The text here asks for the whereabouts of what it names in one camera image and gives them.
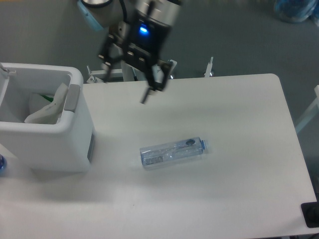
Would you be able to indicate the white green plastic bag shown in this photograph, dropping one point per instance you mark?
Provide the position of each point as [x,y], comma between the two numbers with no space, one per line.
[50,113]

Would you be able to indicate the black clamp at table edge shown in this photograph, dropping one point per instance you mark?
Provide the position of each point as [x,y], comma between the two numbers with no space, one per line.
[310,212]

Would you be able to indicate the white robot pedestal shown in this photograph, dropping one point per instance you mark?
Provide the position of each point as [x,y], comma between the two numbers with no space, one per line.
[128,72]

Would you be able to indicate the blue plastic bags on floor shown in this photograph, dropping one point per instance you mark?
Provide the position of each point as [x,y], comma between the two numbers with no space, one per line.
[294,11]

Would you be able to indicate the white frame at right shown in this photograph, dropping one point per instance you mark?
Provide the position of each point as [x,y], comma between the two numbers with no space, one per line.
[311,111]

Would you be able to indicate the white metal frame bracket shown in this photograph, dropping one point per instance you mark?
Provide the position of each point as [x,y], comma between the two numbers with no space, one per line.
[95,76]

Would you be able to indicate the white green bag in bin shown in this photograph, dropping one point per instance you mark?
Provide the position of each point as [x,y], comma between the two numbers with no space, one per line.
[38,101]

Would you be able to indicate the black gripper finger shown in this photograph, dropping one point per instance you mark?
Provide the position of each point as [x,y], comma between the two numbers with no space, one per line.
[157,78]
[111,53]

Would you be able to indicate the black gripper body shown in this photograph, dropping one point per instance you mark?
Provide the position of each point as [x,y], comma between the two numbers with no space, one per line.
[142,44]

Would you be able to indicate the blue bottle cap at left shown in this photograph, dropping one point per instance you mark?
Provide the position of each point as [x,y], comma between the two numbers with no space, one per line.
[3,164]

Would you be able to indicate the white bolt post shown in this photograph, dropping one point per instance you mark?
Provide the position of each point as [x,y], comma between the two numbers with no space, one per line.
[209,69]

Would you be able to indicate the white trash can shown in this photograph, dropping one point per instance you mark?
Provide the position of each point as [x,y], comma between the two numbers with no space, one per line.
[66,146]

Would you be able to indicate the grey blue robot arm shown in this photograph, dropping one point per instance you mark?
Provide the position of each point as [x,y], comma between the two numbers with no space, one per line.
[115,15]

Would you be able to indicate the clear plastic water bottle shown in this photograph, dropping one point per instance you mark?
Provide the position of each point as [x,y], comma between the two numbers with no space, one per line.
[171,153]

